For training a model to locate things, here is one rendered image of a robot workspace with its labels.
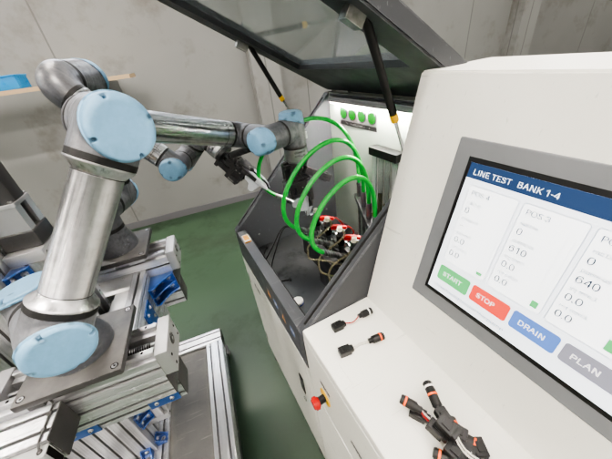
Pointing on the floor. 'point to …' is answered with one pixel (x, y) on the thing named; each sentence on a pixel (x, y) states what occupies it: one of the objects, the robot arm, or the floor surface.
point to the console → (451, 115)
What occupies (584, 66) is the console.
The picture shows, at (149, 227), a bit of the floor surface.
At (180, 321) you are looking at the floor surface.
